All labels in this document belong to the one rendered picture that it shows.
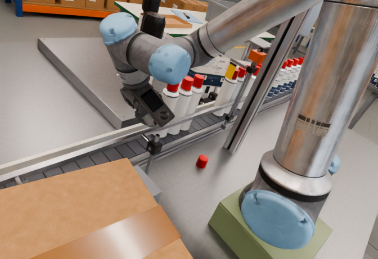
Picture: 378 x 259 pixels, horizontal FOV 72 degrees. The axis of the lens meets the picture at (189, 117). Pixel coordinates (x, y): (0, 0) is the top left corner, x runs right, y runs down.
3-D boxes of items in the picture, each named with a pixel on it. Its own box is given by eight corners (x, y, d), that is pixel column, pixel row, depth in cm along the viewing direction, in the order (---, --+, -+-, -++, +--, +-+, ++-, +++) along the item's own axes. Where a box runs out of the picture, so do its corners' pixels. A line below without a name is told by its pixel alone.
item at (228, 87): (216, 108, 111) (234, 65, 100) (225, 115, 109) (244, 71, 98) (208, 111, 107) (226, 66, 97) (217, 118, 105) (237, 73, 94)
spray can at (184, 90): (172, 125, 92) (189, 73, 81) (181, 133, 89) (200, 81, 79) (161, 127, 89) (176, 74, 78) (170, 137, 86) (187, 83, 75)
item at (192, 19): (189, 14, 292) (189, 13, 291) (203, 24, 270) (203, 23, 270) (170, 10, 279) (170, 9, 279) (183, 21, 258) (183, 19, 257)
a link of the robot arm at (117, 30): (117, 38, 48) (88, 25, 52) (133, 80, 57) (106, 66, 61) (145, 16, 52) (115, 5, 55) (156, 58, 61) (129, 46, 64)
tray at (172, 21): (174, 18, 254) (175, 14, 252) (191, 28, 243) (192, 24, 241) (147, 17, 229) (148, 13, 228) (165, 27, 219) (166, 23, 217)
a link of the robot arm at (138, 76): (152, 60, 60) (124, 80, 58) (156, 75, 64) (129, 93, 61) (134, 46, 64) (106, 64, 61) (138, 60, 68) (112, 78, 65)
